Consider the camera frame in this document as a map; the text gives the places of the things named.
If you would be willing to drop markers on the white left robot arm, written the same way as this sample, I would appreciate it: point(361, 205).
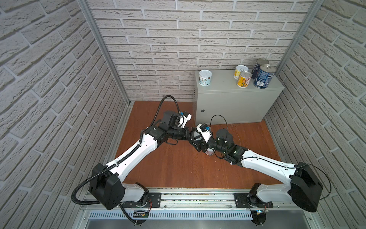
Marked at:
point(108, 187)

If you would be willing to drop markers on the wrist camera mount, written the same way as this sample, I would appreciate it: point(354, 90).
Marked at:
point(216, 136)
point(174, 120)

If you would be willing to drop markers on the yellow label can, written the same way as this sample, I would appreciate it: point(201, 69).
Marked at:
point(238, 70)

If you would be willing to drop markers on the pink label can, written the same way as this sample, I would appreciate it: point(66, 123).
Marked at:
point(210, 152)

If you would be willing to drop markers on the grey label can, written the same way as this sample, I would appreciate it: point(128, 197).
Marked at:
point(205, 77)

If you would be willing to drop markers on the red label soup can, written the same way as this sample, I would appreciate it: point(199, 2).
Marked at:
point(257, 65)

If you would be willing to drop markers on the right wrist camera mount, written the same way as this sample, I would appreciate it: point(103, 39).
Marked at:
point(216, 136)

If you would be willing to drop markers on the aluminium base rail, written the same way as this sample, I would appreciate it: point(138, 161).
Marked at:
point(196, 204)

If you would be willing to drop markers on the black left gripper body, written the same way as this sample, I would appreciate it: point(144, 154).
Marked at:
point(183, 132)

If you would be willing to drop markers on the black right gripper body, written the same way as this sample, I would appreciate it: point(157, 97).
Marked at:
point(213, 144)

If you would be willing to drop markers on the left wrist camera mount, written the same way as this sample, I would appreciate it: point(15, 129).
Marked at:
point(174, 120)

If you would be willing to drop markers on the grey metal cabinet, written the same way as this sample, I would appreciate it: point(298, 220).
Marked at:
point(225, 102)

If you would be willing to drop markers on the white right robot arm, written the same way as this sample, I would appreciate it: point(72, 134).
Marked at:
point(299, 184)

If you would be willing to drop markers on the orange can white lid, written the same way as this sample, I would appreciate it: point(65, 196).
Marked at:
point(244, 79)

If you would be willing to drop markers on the blue Progresso soup can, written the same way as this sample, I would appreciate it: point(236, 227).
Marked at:
point(264, 76)

